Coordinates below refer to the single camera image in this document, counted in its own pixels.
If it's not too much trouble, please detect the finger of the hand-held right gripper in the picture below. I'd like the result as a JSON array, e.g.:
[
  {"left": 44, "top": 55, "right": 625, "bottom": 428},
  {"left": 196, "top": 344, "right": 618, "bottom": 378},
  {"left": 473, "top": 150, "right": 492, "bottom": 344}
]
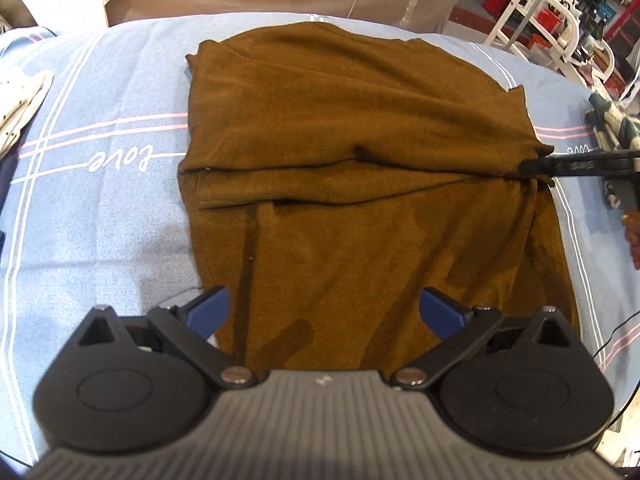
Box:
[{"left": 517, "top": 150, "right": 640, "bottom": 182}]

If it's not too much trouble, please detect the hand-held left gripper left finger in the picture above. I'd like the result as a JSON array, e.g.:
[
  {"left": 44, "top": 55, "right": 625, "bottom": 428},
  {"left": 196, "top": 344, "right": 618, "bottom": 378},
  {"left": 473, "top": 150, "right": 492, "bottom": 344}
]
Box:
[{"left": 75, "top": 285, "right": 259, "bottom": 389}]

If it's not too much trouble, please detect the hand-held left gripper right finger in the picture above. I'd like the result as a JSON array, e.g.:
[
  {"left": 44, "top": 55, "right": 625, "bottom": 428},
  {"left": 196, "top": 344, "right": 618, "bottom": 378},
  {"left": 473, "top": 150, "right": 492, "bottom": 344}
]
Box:
[{"left": 390, "top": 286, "right": 577, "bottom": 390}]

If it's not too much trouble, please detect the brown long-sleeved sweater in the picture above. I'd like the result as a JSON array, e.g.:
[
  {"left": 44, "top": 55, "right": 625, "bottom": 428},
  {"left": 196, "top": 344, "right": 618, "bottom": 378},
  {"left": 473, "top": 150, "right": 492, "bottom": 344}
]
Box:
[{"left": 177, "top": 24, "right": 582, "bottom": 371}]

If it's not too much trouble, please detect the person's right hand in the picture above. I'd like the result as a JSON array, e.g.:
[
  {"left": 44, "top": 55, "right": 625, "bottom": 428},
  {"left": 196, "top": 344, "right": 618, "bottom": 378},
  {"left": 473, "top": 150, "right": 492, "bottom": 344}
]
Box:
[{"left": 620, "top": 210, "right": 640, "bottom": 272}]

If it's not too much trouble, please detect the checkered folded blanket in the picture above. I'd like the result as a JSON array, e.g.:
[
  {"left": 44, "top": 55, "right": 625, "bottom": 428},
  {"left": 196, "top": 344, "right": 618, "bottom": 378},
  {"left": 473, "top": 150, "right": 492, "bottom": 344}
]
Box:
[{"left": 585, "top": 91, "right": 640, "bottom": 209}]

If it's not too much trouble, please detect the blue plaid bedsheet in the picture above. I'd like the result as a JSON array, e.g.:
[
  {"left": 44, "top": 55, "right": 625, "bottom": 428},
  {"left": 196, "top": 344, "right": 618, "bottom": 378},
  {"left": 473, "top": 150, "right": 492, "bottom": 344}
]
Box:
[{"left": 0, "top": 12, "right": 640, "bottom": 467}]

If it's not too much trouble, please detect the red cup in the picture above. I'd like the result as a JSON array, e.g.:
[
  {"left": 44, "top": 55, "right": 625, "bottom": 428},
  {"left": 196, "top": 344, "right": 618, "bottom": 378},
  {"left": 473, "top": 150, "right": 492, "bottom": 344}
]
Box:
[{"left": 541, "top": 10, "right": 565, "bottom": 37}]

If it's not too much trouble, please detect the white trolley cart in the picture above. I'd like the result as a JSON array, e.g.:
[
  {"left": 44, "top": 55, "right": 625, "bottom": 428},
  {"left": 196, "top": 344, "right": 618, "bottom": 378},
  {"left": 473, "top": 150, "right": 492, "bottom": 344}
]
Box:
[{"left": 482, "top": 0, "right": 627, "bottom": 87}]

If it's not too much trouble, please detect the white dotted folded garment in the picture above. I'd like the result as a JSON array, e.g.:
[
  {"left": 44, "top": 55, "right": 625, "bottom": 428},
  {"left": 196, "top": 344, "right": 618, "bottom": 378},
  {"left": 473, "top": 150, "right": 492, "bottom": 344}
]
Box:
[{"left": 0, "top": 69, "right": 55, "bottom": 157}]

